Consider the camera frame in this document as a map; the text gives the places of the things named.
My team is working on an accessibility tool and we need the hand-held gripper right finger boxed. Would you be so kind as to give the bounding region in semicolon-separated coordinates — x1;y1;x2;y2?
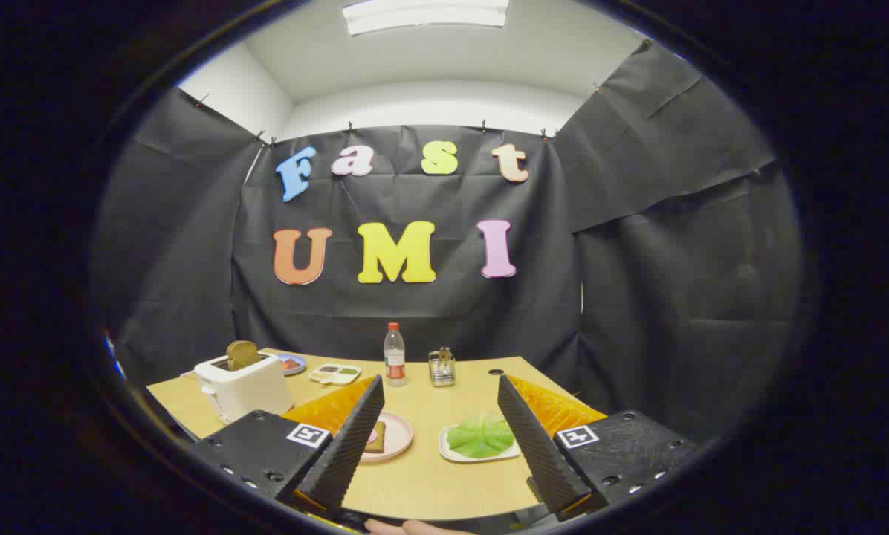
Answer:
498;374;702;522

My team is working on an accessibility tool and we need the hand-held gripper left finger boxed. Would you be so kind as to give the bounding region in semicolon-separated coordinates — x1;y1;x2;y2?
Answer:
190;375;386;521

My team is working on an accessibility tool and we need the green lettuce leaf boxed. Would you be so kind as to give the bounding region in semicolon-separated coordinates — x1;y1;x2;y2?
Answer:
447;415;516;459

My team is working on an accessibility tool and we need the brown toast bread slice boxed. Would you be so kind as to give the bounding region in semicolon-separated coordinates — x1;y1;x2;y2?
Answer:
227;340;262;371

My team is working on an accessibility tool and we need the pink plate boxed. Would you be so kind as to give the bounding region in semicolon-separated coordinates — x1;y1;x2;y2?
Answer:
358;411;414;464

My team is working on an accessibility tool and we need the white divided condiment tray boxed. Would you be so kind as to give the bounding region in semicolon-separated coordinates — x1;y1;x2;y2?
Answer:
309;363;362;386

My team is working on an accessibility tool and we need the white square plate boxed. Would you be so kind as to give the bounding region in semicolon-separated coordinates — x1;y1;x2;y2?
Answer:
439;421;522;464

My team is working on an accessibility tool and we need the clear plastic water bottle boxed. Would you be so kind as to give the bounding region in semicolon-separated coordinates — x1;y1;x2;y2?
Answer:
384;322;407;388

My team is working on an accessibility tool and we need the white toaster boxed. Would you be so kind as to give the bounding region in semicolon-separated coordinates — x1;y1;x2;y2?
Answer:
194;353;294;424

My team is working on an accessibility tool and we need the ceiling light panel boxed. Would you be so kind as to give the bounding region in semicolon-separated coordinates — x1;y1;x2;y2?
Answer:
342;0;510;36

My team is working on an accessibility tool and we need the metal wire cutlery holder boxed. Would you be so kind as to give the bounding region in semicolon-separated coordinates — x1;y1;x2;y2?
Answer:
428;351;456;387

